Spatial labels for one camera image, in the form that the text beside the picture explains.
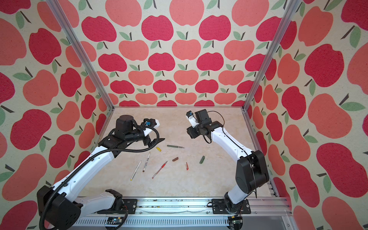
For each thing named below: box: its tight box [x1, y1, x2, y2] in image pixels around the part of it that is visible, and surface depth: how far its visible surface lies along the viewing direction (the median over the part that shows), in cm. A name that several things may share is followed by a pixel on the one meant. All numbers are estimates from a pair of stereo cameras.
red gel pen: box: [151, 160, 169, 180], surface depth 89 cm
